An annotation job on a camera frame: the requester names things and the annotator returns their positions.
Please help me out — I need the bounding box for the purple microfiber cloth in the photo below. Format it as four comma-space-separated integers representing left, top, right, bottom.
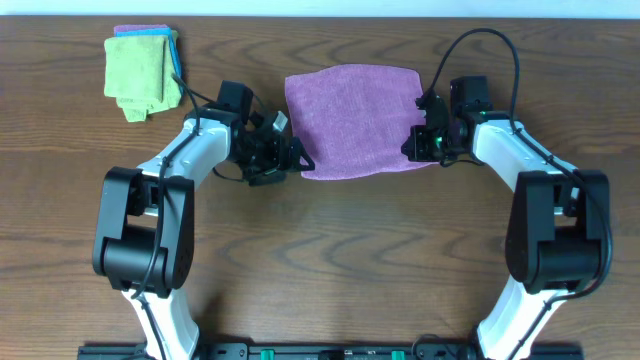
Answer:
284, 64, 428, 181

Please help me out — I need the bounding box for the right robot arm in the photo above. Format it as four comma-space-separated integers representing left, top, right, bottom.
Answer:
401, 76, 612, 359

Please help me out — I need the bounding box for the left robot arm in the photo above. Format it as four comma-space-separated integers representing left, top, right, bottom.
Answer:
92, 81, 315, 359

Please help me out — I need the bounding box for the green folded cloth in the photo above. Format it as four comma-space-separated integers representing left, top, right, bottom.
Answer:
104, 36, 182, 122

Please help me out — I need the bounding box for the blue folded cloth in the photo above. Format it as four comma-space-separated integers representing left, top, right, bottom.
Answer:
114, 27, 182, 100

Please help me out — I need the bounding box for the purple folded cloth in stack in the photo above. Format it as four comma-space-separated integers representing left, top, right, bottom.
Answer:
113, 24, 168, 34

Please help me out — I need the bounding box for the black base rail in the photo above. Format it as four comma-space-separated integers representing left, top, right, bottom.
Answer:
77, 342, 585, 360

